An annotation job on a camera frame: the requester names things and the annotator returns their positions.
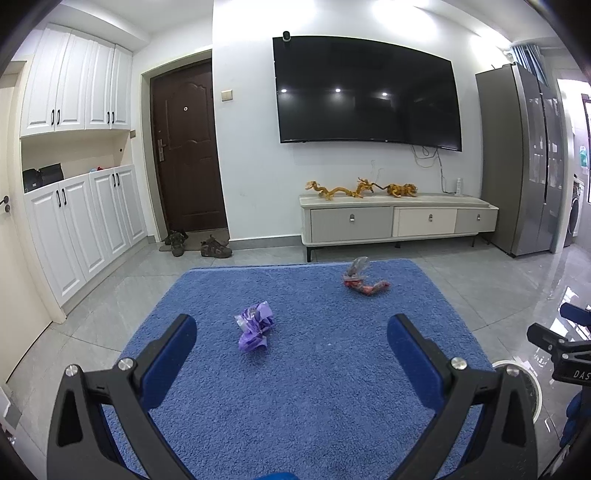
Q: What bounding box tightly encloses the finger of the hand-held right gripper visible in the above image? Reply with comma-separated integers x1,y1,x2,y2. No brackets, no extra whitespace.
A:
560,303,591,328
527,323,570,357

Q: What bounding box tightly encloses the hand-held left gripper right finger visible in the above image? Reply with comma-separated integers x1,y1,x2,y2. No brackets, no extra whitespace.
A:
387,314,539,480

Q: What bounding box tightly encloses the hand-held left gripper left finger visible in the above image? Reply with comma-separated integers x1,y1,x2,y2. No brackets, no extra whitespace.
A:
46,314,198,480

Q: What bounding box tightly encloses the white round bin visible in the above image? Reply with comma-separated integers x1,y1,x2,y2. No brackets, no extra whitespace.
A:
492,360,541,437

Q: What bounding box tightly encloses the purple plastic bag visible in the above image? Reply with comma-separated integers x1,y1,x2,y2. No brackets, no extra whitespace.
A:
235,302,274,354

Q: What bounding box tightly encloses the grey bag with red contents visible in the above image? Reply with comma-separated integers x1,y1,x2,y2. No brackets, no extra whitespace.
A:
342,257,391,297

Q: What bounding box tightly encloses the white washing machine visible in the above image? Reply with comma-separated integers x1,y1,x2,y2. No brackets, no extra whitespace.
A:
564,174,586,249

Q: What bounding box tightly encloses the blue fluffy blanket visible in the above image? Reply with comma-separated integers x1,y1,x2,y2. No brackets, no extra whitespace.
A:
99,258,497,480

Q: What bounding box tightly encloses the grey door mat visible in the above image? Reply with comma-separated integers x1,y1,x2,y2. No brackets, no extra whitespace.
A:
159,227,230,253

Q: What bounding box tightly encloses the white base cabinet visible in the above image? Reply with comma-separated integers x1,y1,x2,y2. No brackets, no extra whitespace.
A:
23,166,148,319

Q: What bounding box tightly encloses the white television cabinet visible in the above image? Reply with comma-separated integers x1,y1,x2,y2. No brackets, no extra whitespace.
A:
298,191,499,263

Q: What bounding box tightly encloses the grey refrigerator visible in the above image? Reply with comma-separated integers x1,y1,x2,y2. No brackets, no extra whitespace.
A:
475,63,570,258

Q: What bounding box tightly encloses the small yellow dragon ornament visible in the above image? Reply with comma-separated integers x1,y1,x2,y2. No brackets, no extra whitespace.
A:
355,176,386,200

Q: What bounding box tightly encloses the cream interior door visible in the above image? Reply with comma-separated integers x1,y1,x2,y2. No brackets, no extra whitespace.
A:
0,74,52,384

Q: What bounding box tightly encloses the long yellow dragon ornament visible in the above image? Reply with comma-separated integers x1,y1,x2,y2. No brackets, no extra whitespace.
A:
305,181,357,202

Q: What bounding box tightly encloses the dark brown entrance door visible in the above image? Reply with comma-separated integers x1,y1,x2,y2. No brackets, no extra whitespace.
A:
150,62,228,234

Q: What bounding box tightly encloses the blue curtain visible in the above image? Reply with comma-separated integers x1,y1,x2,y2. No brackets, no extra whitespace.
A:
512,44,549,85

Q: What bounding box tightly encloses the white cable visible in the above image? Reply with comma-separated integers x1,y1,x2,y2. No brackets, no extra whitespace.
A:
412,144,459,195

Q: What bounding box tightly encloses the black wall television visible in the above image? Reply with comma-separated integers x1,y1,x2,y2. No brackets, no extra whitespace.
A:
272,35,463,152

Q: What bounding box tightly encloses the white wall cabinet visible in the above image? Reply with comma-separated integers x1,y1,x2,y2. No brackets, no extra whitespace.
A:
21,23,134,138

